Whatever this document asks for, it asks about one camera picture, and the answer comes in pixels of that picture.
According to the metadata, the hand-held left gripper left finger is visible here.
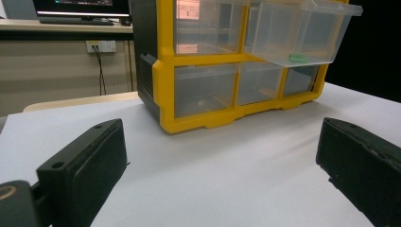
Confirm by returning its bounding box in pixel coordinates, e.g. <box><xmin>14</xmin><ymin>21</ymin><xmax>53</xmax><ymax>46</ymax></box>
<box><xmin>36</xmin><ymin>118</ymin><xmax>129</xmax><ymax>227</ymax></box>

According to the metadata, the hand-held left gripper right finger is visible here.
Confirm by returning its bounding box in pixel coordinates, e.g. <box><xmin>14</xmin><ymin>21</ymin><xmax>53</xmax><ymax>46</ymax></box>
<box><xmin>316</xmin><ymin>117</ymin><xmax>401</xmax><ymax>227</ymax></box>

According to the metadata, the small green piece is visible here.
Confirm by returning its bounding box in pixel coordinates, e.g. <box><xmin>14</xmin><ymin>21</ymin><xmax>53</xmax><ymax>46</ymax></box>
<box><xmin>288</xmin><ymin>53</ymin><xmax>309</xmax><ymax>63</ymax></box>

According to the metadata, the small clear plastic drawer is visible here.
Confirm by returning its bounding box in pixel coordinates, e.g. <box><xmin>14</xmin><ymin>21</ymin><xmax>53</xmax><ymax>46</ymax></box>
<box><xmin>282</xmin><ymin>64</ymin><xmax>320</xmax><ymax>97</ymax></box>

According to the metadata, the yellow black drawer cabinet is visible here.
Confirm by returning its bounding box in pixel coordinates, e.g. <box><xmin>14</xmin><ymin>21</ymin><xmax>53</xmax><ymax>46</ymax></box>
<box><xmin>129</xmin><ymin>0</ymin><xmax>351</xmax><ymax>135</ymax></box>

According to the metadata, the medium clear plastic drawer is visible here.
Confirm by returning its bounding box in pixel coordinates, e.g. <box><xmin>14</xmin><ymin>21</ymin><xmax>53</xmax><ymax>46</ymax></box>
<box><xmin>236</xmin><ymin>61</ymin><xmax>284</xmax><ymax>107</ymax></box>

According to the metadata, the white table sheet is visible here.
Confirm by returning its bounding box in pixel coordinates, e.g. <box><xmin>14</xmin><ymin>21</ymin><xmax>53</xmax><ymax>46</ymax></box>
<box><xmin>0</xmin><ymin>82</ymin><xmax>401</xmax><ymax>227</ymax></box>

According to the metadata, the large clear plastic drawer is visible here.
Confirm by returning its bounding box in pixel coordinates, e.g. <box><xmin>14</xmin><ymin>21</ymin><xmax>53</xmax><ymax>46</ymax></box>
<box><xmin>174</xmin><ymin>63</ymin><xmax>238</xmax><ymax>119</ymax></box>

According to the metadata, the beige office desk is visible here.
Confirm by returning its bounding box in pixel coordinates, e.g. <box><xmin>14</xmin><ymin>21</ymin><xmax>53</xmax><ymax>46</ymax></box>
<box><xmin>0</xmin><ymin>18</ymin><xmax>134</xmax><ymax>42</ymax></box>

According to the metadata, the black keyboard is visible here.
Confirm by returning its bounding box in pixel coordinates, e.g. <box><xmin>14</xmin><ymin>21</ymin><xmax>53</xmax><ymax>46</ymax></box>
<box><xmin>39</xmin><ymin>16</ymin><xmax>114</xmax><ymax>26</ymax></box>

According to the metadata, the black computer monitor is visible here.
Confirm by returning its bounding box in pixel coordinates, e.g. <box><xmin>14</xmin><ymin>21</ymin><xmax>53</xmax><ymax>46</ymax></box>
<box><xmin>32</xmin><ymin>0</ymin><xmax>131</xmax><ymax>18</ymax></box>

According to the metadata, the closed clear square drawer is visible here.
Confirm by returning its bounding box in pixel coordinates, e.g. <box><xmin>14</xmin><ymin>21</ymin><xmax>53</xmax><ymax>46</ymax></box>
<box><xmin>173</xmin><ymin>0</ymin><xmax>245</xmax><ymax>55</ymax></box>

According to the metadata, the black power cable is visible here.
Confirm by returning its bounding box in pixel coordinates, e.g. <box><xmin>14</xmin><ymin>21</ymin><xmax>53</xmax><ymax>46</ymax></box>
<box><xmin>93</xmin><ymin>44</ymin><xmax>108</xmax><ymax>96</ymax></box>
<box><xmin>126</xmin><ymin>40</ymin><xmax>135</xmax><ymax>93</ymax></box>

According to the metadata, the white wall socket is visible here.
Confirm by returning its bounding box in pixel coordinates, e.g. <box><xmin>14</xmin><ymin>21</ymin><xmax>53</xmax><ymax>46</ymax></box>
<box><xmin>85</xmin><ymin>40</ymin><xmax>117</xmax><ymax>54</ymax></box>

